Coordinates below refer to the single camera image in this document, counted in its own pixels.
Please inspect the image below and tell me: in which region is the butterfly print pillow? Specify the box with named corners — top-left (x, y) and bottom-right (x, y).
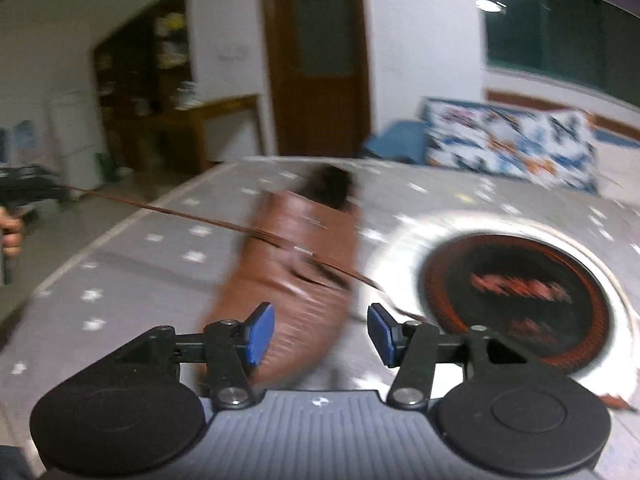
top-left (424, 97), bottom-right (598, 193)

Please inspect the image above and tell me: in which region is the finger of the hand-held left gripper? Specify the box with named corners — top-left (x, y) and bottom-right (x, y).
top-left (42, 180), bottom-right (71, 206)

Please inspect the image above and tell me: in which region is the grey star-print table cover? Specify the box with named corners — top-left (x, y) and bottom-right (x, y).
top-left (0, 157), bottom-right (640, 480)

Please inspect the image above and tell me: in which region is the person's dark clothing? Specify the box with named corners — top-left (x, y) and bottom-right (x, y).
top-left (0, 444), bottom-right (36, 480)

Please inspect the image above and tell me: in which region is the wooden side table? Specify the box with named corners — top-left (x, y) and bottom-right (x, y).
top-left (135, 94), bottom-right (266, 173)

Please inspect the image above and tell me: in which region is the brown leather shoe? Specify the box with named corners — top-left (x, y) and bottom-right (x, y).
top-left (197, 165), bottom-right (363, 392)

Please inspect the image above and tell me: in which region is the wooden door with glass pane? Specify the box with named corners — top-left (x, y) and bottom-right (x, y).
top-left (260, 0), bottom-right (373, 158)

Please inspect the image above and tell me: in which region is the green bag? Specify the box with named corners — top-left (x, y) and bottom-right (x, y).
top-left (95, 152), bottom-right (118, 181)

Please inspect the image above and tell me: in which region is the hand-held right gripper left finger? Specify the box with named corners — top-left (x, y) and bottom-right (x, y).
top-left (112, 302), bottom-right (277, 408)

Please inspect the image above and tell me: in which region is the blue sofa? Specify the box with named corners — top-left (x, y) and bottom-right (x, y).
top-left (362, 95), bottom-right (640, 201)

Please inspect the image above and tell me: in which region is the black round induction cooktop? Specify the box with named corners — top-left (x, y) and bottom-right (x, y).
top-left (417, 232), bottom-right (613, 375)

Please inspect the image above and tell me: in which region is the white refrigerator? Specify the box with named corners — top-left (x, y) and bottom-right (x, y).
top-left (47, 91), bottom-right (103, 188)

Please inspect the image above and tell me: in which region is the brown shoelace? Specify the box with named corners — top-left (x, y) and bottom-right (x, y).
top-left (65, 184), bottom-right (640, 413)

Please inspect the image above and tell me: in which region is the green-framed window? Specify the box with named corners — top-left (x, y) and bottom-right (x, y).
top-left (479, 0), bottom-right (640, 96)

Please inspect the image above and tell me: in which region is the dark wooden shelf cabinet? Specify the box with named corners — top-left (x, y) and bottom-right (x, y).
top-left (92, 0), bottom-right (196, 171)

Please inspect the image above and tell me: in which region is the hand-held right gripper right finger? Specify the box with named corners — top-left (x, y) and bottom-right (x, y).
top-left (366, 304), bottom-right (531, 408)

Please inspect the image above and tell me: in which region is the person's left hand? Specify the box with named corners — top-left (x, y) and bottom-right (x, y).
top-left (0, 207), bottom-right (27, 259)

